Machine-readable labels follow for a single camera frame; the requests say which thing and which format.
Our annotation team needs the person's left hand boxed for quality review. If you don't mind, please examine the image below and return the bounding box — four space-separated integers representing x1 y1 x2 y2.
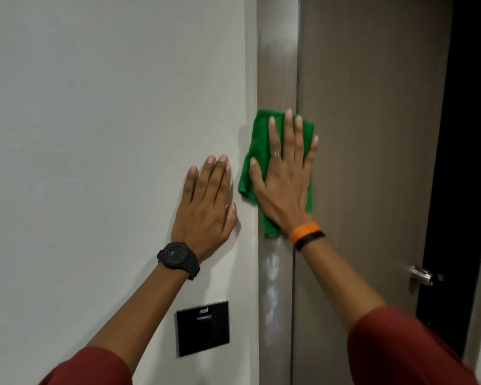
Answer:
170 155 238 264

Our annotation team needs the person's right hand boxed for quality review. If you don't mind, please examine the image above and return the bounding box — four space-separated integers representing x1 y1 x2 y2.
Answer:
249 109 319 237

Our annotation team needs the green microfiber cloth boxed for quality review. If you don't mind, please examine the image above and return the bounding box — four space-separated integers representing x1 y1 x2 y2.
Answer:
238 110 316 238

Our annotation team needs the person's left forearm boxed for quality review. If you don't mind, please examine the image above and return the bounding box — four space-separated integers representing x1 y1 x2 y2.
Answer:
40 262 199 385

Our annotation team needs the person's right forearm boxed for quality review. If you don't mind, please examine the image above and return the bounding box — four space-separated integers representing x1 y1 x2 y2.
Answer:
298 236 479 385

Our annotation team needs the brown wooden door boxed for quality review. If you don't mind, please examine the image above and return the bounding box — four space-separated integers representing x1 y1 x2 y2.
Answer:
292 0 453 385

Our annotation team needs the black wrist watch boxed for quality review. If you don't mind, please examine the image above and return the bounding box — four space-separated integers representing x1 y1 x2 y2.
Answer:
157 241 201 281

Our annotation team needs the orange wristband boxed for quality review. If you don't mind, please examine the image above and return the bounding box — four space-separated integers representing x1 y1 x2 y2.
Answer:
289 221 321 245

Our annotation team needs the black wristband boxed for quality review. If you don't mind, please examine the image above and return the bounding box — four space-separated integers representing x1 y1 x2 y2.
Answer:
294 231 326 252

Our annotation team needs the brown door frame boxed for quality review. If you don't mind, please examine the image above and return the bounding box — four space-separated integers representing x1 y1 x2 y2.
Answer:
257 0 302 385

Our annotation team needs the black wall switch panel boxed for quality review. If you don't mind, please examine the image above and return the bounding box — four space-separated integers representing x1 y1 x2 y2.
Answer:
175 301 230 358

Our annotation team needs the silver door handle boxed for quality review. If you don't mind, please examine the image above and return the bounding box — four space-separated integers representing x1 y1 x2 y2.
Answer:
410 265 445 287

